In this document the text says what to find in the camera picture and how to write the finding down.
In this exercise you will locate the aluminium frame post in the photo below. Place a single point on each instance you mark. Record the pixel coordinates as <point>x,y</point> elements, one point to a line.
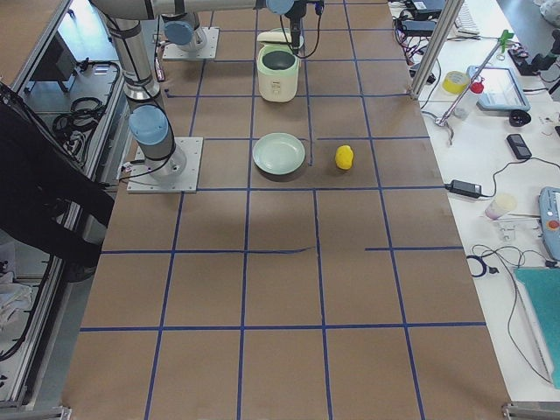
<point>437,40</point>

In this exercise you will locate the teal cutting mat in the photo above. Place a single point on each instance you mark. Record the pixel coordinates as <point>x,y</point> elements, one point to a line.
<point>542,286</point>

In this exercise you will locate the metal rod green clamp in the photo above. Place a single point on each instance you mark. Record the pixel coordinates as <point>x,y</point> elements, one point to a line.
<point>501,44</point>

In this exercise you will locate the teach pendant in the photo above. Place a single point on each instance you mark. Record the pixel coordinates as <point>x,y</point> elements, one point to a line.
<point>548,203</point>

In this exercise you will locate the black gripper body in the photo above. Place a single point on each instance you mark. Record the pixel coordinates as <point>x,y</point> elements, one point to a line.
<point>294,23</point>

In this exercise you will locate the blue framed tablet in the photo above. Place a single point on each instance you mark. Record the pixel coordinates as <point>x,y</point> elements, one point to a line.
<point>502,90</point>

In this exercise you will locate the black power adapter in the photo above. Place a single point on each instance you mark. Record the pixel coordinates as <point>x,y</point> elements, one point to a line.
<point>464,188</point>

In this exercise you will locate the black round cap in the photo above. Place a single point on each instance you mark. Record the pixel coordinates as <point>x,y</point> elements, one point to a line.
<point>519,118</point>

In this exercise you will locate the yellow lemon toy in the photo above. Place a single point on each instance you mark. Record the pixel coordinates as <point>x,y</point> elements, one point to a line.
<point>344,157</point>

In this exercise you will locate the black phone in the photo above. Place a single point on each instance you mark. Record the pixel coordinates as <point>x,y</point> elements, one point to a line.
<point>518,146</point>

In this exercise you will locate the black cloth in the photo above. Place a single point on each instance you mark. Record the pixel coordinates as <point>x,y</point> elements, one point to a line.
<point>34,176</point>

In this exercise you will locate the plastic cup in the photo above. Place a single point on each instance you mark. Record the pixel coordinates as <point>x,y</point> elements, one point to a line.
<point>501,204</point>

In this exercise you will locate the red cap bottle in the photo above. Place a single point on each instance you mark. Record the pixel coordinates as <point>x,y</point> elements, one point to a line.
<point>469,100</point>

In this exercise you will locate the yellow tape roll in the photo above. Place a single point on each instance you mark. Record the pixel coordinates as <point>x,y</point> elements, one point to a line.
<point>455,82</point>

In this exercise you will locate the cream rice cooker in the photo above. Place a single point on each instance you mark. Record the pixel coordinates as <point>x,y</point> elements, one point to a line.
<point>277,66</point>

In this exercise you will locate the light green plate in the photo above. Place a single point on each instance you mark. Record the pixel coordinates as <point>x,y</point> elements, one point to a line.
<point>278,153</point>

